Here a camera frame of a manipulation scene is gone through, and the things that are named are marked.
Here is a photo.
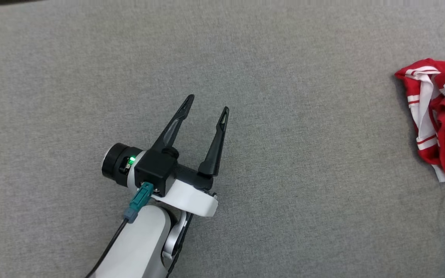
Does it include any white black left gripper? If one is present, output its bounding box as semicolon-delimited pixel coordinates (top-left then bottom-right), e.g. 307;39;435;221
102;94;230;217

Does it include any red white basketball jersey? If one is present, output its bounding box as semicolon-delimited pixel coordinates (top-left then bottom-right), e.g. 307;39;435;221
395;58;445;166

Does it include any fabric covered table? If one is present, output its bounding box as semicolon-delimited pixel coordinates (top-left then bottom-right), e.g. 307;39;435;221
0;0;445;278

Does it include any left camera cable teal plug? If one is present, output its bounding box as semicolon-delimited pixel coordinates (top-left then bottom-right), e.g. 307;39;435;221
85;182;154;278

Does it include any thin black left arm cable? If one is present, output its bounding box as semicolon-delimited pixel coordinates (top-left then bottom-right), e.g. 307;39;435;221
165;212;194;278

